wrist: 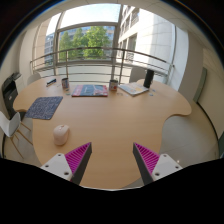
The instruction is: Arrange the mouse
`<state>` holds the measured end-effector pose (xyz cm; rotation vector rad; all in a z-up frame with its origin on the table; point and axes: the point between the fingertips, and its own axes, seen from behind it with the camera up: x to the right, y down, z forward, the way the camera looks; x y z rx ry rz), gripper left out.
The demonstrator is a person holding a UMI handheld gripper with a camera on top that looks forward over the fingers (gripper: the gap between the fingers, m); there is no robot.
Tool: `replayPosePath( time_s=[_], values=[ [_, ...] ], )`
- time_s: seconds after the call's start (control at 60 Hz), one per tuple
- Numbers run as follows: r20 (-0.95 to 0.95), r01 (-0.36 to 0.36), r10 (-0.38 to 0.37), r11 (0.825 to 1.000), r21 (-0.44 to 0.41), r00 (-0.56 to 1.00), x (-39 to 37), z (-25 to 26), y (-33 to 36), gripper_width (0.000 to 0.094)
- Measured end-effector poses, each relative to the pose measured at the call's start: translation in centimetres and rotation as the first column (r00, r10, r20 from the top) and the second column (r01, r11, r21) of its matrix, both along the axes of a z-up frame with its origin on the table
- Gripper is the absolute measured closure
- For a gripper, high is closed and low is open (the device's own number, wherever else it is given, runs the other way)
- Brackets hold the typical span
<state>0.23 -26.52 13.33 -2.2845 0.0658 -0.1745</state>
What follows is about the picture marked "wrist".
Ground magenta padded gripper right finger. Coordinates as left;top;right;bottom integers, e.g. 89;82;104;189
133;143;182;185

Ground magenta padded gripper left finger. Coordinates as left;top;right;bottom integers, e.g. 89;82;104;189
41;143;92;185

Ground white computer mouse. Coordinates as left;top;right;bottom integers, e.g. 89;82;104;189
53;125;69;145

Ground dark patterned mouse pad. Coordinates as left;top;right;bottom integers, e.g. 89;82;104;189
26;96;63;120

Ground white chair wooden legs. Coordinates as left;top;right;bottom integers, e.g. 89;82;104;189
0;111;32;155

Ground colourful magazine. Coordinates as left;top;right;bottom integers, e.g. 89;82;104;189
72;84;108;97

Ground mug left with print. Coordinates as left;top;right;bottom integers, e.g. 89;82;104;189
61;78;69;89

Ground black stapler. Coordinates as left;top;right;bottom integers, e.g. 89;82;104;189
46;79;57;86

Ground black cylindrical speaker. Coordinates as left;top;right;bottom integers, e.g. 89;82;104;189
143;69;154;88

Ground white chair far right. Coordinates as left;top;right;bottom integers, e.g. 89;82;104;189
129;67;146;82

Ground white chair behind table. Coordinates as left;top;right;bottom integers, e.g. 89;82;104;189
27;73;41;85

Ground metal balcony railing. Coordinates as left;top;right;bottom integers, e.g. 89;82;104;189
30;47;174;84

